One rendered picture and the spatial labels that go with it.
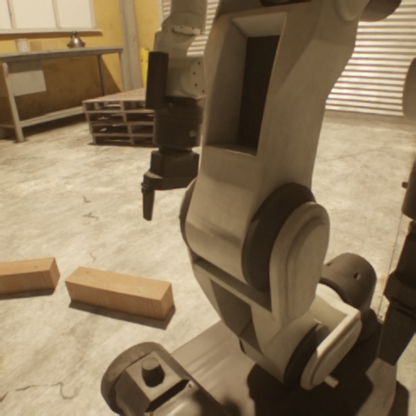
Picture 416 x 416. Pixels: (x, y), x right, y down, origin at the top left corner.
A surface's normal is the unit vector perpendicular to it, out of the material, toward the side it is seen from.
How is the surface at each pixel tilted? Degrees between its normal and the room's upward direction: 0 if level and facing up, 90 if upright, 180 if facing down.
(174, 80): 78
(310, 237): 90
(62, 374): 0
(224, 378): 0
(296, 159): 90
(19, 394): 0
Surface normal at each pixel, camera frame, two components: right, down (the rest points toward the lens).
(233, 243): -0.73, 0.06
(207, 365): -0.04, -0.90
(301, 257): 0.66, 0.29
